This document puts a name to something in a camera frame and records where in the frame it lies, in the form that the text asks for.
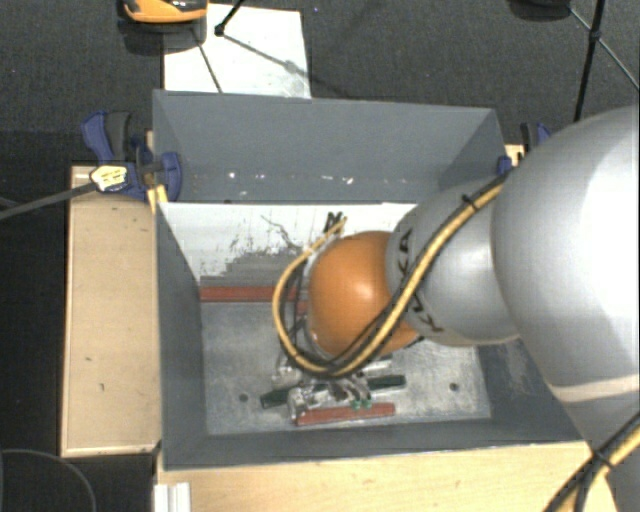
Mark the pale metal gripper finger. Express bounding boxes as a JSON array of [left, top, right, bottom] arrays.
[[272, 360, 300, 389], [288, 390, 309, 425]]

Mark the pale wood flat board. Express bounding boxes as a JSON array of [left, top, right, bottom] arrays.
[[59, 164, 164, 459]]

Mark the red-brown flat block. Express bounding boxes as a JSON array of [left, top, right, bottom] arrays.
[[294, 402, 397, 427], [199, 285, 311, 303]]

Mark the grey metal bin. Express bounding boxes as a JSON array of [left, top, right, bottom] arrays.
[[151, 88, 597, 471]]

